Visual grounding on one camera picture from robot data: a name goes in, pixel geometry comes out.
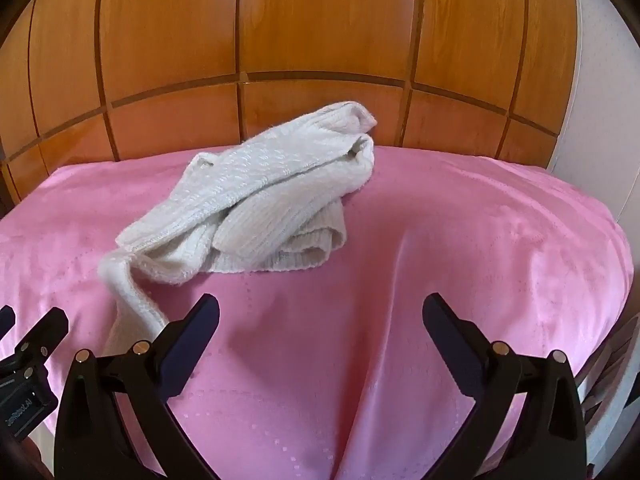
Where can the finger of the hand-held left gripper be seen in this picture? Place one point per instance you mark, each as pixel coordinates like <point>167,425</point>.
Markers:
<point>5,321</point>
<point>42,330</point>

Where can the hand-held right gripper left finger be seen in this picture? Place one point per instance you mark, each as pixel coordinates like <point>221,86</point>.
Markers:
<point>194,337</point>

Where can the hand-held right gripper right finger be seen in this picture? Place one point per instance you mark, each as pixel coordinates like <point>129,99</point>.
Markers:
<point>449,337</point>

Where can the white knitted sweater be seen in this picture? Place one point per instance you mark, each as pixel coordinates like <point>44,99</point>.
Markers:
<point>260,185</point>

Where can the pink blanket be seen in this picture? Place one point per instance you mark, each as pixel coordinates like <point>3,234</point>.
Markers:
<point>410,240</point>

